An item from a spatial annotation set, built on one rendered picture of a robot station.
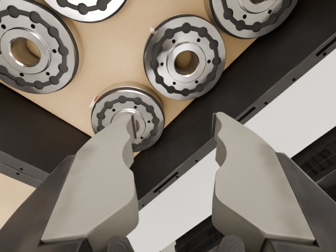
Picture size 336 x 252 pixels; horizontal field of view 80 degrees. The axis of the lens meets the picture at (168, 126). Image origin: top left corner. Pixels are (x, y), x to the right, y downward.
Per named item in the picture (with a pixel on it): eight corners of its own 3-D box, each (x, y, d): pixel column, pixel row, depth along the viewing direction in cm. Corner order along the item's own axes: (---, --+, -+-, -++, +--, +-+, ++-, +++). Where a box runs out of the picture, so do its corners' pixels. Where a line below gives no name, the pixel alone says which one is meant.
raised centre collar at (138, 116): (123, 101, 27) (122, 103, 26) (153, 120, 29) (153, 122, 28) (103, 127, 28) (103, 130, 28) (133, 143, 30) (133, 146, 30)
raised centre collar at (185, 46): (186, 31, 23) (187, 32, 23) (213, 61, 25) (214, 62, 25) (157, 64, 25) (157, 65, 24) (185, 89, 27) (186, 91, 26)
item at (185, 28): (185, -7, 22) (186, -7, 21) (240, 58, 26) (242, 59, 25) (127, 64, 25) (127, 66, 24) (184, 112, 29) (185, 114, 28)
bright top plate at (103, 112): (116, 73, 25) (116, 74, 25) (178, 115, 29) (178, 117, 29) (78, 129, 29) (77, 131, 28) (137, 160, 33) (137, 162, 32)
